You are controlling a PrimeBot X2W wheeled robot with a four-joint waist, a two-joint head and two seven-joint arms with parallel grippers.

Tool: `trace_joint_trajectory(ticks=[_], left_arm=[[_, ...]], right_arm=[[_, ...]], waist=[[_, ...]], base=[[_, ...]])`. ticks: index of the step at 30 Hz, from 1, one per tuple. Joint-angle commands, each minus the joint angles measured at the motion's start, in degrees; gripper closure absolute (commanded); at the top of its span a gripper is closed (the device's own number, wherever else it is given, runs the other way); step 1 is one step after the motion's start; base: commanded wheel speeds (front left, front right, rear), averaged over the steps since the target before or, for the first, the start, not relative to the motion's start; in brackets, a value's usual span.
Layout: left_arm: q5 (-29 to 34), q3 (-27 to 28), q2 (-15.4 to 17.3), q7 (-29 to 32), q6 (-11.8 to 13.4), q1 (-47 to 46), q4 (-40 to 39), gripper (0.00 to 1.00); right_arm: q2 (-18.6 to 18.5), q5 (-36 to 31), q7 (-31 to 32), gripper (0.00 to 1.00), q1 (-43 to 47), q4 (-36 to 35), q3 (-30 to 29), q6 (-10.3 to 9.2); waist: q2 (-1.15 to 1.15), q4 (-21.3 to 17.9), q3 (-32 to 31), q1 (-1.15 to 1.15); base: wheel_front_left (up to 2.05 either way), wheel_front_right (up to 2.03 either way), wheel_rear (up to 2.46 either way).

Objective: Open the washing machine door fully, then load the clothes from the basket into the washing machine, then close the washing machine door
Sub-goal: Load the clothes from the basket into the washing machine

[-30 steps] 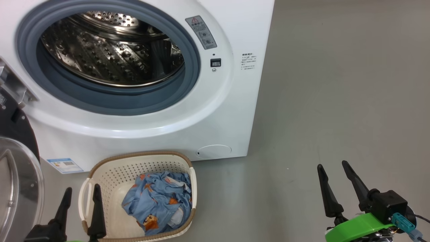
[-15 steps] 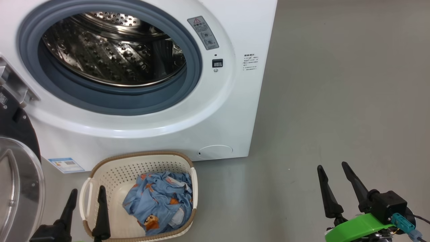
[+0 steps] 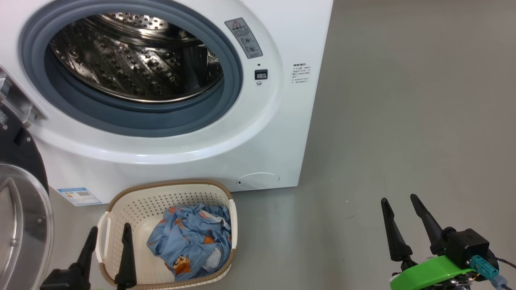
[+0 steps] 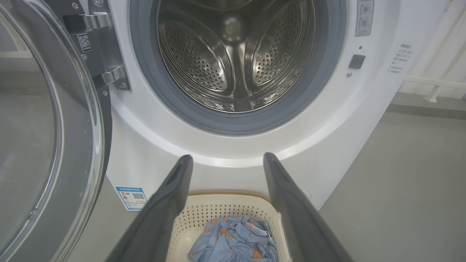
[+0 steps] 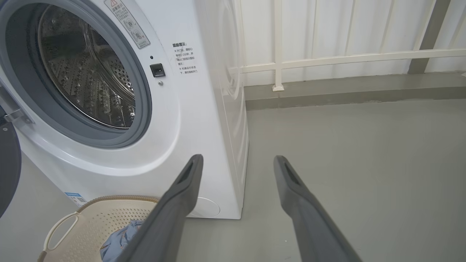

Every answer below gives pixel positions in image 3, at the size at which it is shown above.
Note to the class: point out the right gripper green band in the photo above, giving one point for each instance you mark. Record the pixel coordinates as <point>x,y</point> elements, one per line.
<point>427,274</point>

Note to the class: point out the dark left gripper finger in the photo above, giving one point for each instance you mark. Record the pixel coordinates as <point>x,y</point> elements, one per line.
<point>86,253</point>
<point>127,262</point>

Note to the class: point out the blue cartoon print garment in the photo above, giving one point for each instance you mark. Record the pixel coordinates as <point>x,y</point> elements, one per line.
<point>189,237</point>

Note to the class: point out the black glass washing machine door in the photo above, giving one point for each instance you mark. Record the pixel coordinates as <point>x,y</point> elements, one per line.
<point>20,225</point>

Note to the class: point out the cream perforated laundry basket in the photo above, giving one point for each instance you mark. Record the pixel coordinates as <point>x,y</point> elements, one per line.
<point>133,205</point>

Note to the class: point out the grey rubber door gasket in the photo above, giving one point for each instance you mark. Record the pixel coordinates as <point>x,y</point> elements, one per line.
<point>161,117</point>

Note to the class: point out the white washing machine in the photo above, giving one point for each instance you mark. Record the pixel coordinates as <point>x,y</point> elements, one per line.
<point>262,141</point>

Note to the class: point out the blue energy label sticker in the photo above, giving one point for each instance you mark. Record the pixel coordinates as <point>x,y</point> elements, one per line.
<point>78,196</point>

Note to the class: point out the round white filter cover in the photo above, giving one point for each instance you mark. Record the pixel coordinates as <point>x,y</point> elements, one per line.
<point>258,180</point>

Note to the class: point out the steel washer drum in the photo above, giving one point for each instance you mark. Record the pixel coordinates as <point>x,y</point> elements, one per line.
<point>133,64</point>

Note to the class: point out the grey warning sticker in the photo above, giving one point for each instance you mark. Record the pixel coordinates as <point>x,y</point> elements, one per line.
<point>244,38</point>

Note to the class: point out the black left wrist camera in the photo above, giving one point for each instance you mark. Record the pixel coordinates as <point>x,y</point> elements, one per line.
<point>60,280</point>

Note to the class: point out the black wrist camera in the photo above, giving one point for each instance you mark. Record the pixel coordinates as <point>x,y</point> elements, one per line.
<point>60,280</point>
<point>467,245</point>

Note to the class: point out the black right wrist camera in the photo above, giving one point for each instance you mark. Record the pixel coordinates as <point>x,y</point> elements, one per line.
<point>467,245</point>

